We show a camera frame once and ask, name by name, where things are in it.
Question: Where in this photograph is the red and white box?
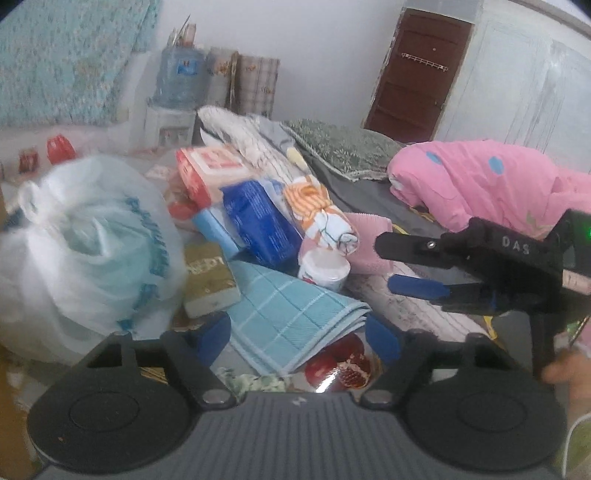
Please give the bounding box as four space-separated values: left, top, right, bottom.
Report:
175 145 252 208

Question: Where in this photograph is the white round jar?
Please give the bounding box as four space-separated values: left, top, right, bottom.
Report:
298 249 352 294

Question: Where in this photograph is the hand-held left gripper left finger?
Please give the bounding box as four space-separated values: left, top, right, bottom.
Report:
85 314 236 409

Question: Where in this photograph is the gold drink carton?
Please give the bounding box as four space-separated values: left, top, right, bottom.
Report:
184 242 242 319

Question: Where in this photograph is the orange and white cloth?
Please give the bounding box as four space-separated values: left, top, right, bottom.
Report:
283 175 361 257

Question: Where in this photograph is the white patterned cloth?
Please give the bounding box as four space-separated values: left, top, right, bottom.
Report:
198 105 315 185

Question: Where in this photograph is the plaid folded mat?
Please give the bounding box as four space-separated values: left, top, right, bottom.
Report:
233 53 281 118

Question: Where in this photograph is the dark blue packet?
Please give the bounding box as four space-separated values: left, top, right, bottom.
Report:
221 179 303 268

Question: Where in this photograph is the large water bottle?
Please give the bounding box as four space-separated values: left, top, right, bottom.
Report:
154 46 206 112

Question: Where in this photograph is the light blue box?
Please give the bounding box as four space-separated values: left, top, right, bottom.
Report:
191 208 241 259

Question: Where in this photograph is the small red packet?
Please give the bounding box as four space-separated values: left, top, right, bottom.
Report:
18 148 40 174

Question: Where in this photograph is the floral folded mat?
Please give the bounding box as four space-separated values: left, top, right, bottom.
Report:
203 46 238 112

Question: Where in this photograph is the brown wooden door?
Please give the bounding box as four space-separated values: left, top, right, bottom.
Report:
362 7 476 144

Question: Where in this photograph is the blue floral wall cloth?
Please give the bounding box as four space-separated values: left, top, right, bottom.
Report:
0 0 162 127

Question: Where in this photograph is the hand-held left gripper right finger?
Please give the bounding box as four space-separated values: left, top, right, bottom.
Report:
362 316 511 409

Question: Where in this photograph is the white hook rack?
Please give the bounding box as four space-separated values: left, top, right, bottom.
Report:
401 52 448 75

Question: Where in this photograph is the pink blanket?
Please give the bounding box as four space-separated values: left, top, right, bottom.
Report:
387 138 591 250

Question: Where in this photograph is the pink knitted cloth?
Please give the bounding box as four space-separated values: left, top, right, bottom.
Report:
342 211 393 275

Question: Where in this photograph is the white wooden wardrobe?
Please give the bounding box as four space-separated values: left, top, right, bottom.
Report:
434 0 591 176

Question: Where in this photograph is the white plastic bag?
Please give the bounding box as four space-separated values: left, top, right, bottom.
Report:
0 154 188 365

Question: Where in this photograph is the grey bed sheet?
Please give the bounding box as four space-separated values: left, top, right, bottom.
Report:
305 157 462 241

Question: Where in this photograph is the green floral pillow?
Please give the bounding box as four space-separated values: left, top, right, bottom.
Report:
281 119 407 181

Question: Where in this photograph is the grey garment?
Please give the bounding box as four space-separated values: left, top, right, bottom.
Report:
252 115 296 151

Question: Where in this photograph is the person's right hand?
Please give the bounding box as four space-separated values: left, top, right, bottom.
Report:
540 351 591 416

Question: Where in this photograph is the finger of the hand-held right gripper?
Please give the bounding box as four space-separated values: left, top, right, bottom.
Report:
388 274 532 317
375 218 555 273

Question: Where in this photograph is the light blue towel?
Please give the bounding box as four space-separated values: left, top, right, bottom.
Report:
226 261 372 377

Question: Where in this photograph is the red plastic bag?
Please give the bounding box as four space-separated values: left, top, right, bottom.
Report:
46 134 77 164

